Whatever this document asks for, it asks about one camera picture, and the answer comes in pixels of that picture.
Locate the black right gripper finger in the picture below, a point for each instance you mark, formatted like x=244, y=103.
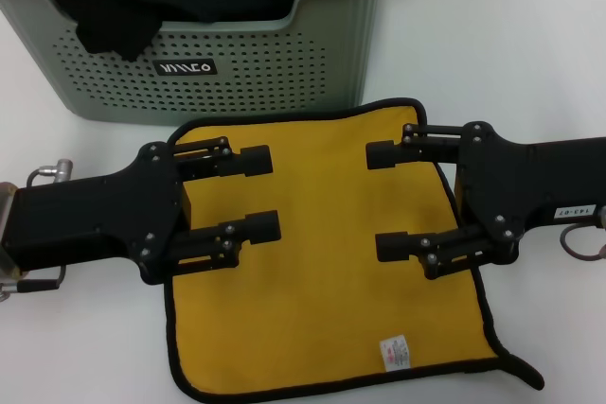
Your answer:
x=251, y=160
x=260, y=226

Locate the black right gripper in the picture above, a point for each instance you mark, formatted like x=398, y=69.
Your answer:
x=521, y=186

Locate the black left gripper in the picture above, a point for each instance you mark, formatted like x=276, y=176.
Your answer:
x=94, y=219

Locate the yellow towel with black edge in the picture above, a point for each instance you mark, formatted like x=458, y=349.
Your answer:
x=322, y=281

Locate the green perforated storage box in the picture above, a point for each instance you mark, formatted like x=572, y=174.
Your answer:
x=265, y=82

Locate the silver metal connector plug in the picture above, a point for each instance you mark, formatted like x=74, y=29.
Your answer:
x=54, y=172

